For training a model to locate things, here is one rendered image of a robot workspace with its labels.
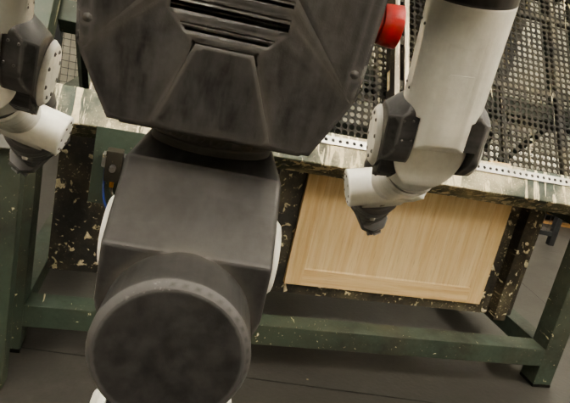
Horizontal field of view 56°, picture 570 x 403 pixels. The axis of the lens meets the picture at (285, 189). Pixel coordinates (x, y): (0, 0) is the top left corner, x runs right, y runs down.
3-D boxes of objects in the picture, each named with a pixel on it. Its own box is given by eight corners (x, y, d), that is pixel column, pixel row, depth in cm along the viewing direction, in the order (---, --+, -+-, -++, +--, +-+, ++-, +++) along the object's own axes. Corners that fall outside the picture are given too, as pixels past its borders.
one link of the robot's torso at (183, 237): (245, 439, 39) (297, 212, 35) (62, 418, 37) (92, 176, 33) (243, 275, 66) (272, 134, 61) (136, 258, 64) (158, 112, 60)
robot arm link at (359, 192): (400, 215, 100) (416, 204, 89) (343, 219, 100) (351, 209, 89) (393, 156, 102) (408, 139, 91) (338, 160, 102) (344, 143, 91)
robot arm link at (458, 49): (478, 206, 64) (550, 17, 51) (370, 193, 63) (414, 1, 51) (459, 156, 73) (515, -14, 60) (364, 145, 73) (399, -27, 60)
